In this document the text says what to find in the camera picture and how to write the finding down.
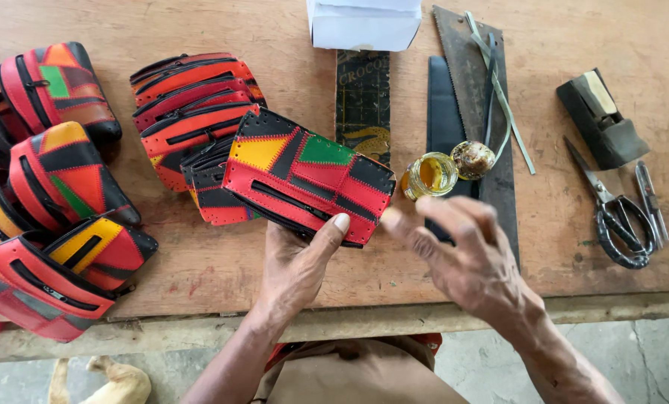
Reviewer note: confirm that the person's tan clothing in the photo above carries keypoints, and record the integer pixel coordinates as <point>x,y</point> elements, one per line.
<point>357,376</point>

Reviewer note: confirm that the glass jar of yellow glue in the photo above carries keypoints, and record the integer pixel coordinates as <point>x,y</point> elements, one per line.
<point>431,175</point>

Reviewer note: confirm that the white paper box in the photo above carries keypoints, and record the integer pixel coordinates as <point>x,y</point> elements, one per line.
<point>362,25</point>

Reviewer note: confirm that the person's right fingers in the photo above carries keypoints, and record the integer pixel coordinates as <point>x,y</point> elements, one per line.
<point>432,216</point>

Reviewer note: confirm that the person's left hand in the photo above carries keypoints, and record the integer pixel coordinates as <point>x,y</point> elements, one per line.
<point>292,269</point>

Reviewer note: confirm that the dark printed cardboard strip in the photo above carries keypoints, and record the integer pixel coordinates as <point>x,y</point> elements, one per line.
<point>362,101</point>

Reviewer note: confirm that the person's right hand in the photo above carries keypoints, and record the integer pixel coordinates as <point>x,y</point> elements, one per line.
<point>474,269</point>

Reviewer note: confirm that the perforated patchwork leather piece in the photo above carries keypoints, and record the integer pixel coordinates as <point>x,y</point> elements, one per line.
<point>306,168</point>

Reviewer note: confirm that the stack of zippered patchwork covers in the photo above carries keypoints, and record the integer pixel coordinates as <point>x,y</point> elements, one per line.
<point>194,106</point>

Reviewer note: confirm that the glue-stained jar lid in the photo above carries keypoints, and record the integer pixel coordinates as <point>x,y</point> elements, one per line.
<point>473,160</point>

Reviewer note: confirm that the rusty handsaw blade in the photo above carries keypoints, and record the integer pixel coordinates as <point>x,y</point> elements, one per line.
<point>469,84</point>

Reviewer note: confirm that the metal thread snips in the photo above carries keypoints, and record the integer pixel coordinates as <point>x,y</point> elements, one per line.
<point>651,202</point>

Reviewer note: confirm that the pile of finished patchwork pouches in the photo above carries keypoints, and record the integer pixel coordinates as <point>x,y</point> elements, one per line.
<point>54,191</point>

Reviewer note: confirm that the black block with pale pad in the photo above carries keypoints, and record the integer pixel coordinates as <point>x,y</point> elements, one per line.
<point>603,123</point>

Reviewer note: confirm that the black leather strip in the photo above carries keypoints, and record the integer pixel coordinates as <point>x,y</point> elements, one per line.
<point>443,106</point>

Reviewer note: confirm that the tan animal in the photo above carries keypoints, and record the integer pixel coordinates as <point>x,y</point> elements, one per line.
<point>118,387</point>

